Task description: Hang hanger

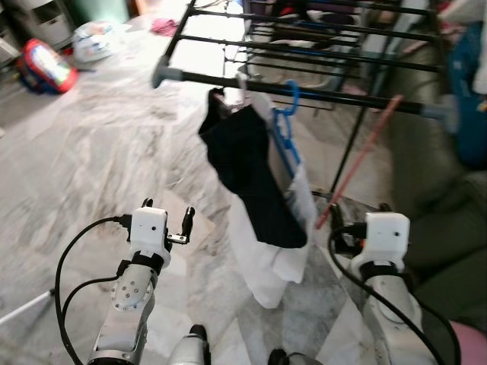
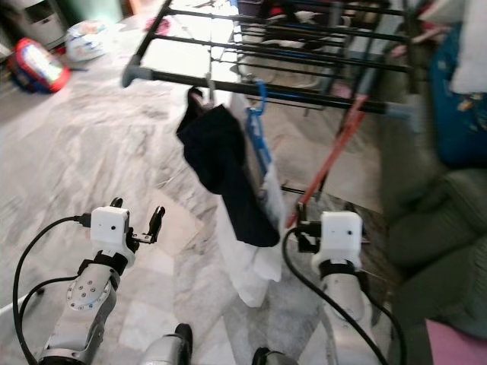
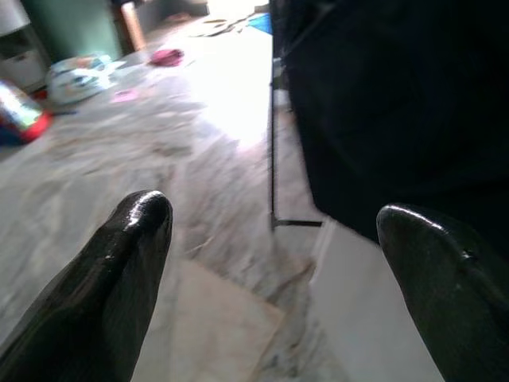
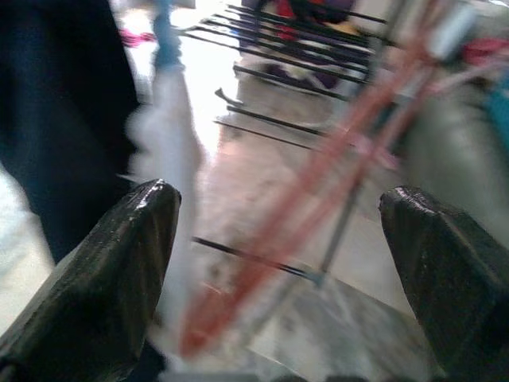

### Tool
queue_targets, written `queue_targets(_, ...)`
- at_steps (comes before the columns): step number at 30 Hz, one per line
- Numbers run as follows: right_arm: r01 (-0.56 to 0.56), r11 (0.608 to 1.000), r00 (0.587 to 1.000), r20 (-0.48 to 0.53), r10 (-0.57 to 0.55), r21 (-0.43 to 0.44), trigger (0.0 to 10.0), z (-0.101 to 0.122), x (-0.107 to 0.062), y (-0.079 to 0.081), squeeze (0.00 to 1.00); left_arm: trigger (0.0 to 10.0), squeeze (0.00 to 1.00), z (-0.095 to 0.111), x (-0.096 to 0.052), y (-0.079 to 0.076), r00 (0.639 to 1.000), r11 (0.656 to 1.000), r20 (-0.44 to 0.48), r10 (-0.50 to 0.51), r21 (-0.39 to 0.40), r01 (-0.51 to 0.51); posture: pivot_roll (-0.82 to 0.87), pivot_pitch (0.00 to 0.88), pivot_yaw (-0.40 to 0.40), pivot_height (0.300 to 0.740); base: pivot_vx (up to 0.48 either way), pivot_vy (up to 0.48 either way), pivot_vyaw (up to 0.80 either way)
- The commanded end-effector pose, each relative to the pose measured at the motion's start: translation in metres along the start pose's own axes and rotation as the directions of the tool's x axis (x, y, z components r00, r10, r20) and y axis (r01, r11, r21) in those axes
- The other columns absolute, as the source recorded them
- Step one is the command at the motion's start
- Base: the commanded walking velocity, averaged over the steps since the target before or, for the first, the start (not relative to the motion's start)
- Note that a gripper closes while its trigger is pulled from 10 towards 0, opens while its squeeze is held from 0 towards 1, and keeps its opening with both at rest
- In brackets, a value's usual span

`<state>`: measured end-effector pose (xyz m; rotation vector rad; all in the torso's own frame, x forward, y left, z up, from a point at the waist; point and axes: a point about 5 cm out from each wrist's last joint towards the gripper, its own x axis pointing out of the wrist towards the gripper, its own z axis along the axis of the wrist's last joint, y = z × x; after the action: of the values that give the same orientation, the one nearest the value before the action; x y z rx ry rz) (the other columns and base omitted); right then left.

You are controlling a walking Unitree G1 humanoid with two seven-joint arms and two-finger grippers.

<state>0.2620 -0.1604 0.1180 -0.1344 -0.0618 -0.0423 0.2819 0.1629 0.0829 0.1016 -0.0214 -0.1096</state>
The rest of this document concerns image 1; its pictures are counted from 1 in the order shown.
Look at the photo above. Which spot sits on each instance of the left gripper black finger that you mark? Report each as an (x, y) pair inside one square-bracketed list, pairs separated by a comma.
[(147, 204), (187, 222)]

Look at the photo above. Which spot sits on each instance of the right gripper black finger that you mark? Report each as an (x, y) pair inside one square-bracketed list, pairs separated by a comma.
[(385, 208), (348, 243)]

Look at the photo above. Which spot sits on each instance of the red plastic hanger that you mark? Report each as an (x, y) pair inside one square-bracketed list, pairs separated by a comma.
[(358, 163)]

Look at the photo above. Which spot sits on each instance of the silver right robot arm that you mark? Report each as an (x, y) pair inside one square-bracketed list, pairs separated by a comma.
[(388, 304)]

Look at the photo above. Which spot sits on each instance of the blue plastic hanger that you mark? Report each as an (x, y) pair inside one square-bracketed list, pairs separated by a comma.
[(280, 125)]

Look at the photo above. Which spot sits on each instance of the pale pink hanger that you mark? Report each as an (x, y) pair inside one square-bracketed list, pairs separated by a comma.
[(242, 87)]

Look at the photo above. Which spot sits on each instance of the dark green sofa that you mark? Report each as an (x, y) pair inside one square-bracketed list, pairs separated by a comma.
[(441, 251)]

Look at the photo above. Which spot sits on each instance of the black garment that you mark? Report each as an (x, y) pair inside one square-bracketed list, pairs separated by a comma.
[(251, 175)]

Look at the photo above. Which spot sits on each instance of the white garment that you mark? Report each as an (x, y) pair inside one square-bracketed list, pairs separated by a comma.
[(266, 274)]

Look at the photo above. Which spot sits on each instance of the grey right robot leg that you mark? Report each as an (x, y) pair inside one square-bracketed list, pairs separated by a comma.
[(293, 357)]

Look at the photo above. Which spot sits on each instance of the grey robot leg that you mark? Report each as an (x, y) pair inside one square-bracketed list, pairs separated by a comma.
[(190, 350), (293, 357)]

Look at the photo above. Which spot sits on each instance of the grey left robot leg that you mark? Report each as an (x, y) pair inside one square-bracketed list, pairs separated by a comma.
[(190, 350)]

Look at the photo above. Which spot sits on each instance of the black metal drying rack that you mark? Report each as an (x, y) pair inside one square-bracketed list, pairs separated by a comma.
[(171, 74)]

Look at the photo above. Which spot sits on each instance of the dark blue storage box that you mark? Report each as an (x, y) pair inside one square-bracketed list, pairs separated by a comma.
[(470, 106)]

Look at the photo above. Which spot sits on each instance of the pink sofa cushion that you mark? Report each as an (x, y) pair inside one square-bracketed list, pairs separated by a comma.
[(470, 346)]

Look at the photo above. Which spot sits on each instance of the red and blue backpack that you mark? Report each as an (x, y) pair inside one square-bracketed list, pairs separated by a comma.
[(47, 67)]

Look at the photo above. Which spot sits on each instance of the printed white plastic bag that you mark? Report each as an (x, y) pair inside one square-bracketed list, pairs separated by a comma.
[(95, 42)]

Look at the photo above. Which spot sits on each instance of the dark pink crumpled cloth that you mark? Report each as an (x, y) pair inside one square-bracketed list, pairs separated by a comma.
[(162, 26)]

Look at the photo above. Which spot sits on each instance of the green plastic bin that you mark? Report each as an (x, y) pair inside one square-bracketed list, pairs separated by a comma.
[(103, 9)]

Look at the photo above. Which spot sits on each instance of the white storage drawer rack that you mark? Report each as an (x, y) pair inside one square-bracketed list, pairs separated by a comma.
[(46, 19)]

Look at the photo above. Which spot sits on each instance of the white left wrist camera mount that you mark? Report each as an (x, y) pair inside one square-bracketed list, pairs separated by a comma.
[(148, 232)]

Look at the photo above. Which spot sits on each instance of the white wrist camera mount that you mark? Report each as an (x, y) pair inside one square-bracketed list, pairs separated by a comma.
[(388, 236), (148, 232)]

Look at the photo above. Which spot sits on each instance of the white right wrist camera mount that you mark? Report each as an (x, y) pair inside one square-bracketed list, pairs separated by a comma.
[(388, 236)]

